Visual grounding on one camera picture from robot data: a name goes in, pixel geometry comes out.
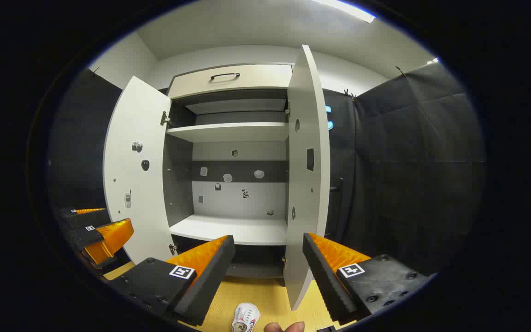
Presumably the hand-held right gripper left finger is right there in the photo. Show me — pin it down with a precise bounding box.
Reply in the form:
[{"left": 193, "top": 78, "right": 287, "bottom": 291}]
[{"left": 106, "top": 234, "right": 236, "bottom": 327}]

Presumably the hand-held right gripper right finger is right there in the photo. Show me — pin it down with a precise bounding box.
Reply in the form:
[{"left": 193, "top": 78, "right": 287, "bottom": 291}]
[{"left": 302, "top": 232, "right": 437, "bottom": 326}]

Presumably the white canvas shoe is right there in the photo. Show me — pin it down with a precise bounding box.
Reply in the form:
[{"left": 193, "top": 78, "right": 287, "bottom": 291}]
[{"left": 231, "top": 303, "right": 261, "bottom": 332}]

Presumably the white shoe cabinet door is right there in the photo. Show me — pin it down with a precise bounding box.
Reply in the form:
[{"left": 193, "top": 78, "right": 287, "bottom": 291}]
[
  {"left": 103, "top": 75, "right": 176, "bottom": 264},
  {"left": 283, "top": 45, "right": 331, "bottom": 312}
]

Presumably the white shoe cabinet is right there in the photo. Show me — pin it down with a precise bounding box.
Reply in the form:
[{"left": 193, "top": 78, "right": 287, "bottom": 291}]
[{"left": 103, "top": 45, "right": 331, "bottom": 312}]

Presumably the white cabinet shelf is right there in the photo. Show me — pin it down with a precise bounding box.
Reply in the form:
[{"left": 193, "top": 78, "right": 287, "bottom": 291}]
[
  {"left": 169, "top": 214, "right": 289, "bottom": 246},
  {"left": 165, "top": 122, "right": 289, "bottom": 142}
]

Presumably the beige cabinet drawer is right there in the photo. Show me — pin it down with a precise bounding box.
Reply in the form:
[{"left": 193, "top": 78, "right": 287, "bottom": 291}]
[{"left": 168, "top": 64, "right": 293, "bottom": 100}]

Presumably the black backdrop cloth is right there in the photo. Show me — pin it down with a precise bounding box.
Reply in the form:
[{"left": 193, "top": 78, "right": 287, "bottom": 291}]
[{"left": 47, "top": 60, "right": 486, "bottom": 277}]

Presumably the long ceiling light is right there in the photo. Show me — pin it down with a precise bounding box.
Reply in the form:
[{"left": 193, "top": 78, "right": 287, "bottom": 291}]
[{"left": 312, "top": 0, "right": 377, "bottom": 24}]

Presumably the black door handle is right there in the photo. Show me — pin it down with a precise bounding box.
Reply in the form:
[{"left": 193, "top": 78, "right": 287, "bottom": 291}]
[{"left": 328, "top": 178, "right": 343, "bottom": 243}]

